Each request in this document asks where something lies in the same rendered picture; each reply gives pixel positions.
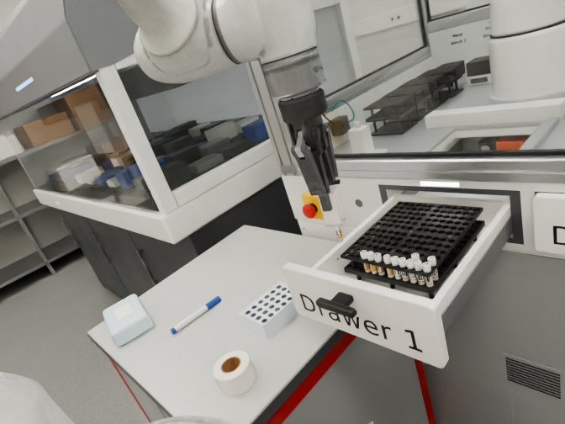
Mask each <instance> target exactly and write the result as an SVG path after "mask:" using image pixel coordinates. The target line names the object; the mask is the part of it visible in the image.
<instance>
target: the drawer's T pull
mask: <svg viewBox="0 0 565 424"><path fill-rule="evenodd" d="M353 301H354V299H353V296H352V295H350V294H345V293H342V292H338V293H337V294H336V295H335V297H334V298H333V299H332V300H328V299H324V298H321V297H319V298H318V299H317V300H316V301H315V303H316V305H317V306H318V307H320V308H323V309H325V310H329V311H332V312H335V313H337V314H339V315H343V316H346V317H349V318H354V317H355V316H356V314H357V312H356V309H354V308H352V307H350V306H349V305H350V304H351V303H352V302H353Z"/></svg>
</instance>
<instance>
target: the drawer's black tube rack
mask: <svg viewBox="0 0 565 424"><path fill-rule="evenodd" d="M412 205H413V206H412ZM461 209H462V210H461ZM421 210H422V211H421ZM426 211H427V212H426ZM482 212H483V208H481V207H470V206H459V205H448V204H427V203H416V202H404V201H399V202H398V203H396V205H395V206H394V207H393V208H392V209H391V210H389V211H388V212H387V213H386V214H385V215H384V216H383V217H382V218H381V219H380V220H378V221H377V222H376V223H375V224H374V225H373V226H372V227H371V228H370V229H368V230H367V231H366V232H365V233H364V234H363V235H362V236H361V237H360V238H359V239H357V240H356V241H355V242H354V243H353V244H352V245H351V246H350V247H349V248H347V249H346V250H347V251H351V252H357V251H359V253H360V252H361V251H363V250H365V251H367V252H373V253H376V252H379V253H381V257H383V256H384V255H387V254H388V255H390V257H392V256H397V257H398V258H401V257H404V258H405V259H406V260H407V259H412V257H411V255H412V254H413V253H418V254H419V256H420V261H422V263H423V262H428V260H427V258H428V257H429V256H434V257H436V265H435V266H432V268H435V270H436V269H437V272H438V280H433V284H434V286H432V287H427V285H426V282H425V284H423V285H419V282H418V279H417V282H416V283H414V284H413V283H411V282H410V279H409V281H403V277H402V278H401V279H396V278H395V275H394V277H393V278H389V277H388V273H387V269H386V268H383V269H384V272H385V274H384V275H379V274H378V273H375V274H374V273H372V270H371V272H369V273H367V272H366V271H365V268H364V265H363V263H362V262H355V261H350V262H349V263H348V264H347V265H346V266H345V267H344V270H345V273H350V274H354V275H356V277H357V280H361V279H362V277H364V278H370V279H374V280H377V281H381V282H384V283H388V284H390V288H391V289H395V285H398V286H401V287H405V288H408V289H414V290H418V291H421V292H425V293H428V294H429V298H430V299H434V292H435V291H436V290H437V288H438V287H439V286H440V284H441V283H442V281H443V280H444V279H445V277H446V276H447V274H448V273H449V272H450V271H451V270H452V269H453V268H457V262H458V260H459V259H460V258H461V256H462V255H463V254H464V252H465V251H466V250H467V249H468V248H469V246H470V245H471V244H472V242H473V241H477V240H478V239H477V236H478V234H479V233H480V231H481V230H482V229H483V228H484V227H485V221H484V220H476V219H477V218H478V217H479V216H480V214H481V213H482ZM368 235H369V236H368ZM362 240H363V241H362ZM352 249H354V250H352Z"/></svg>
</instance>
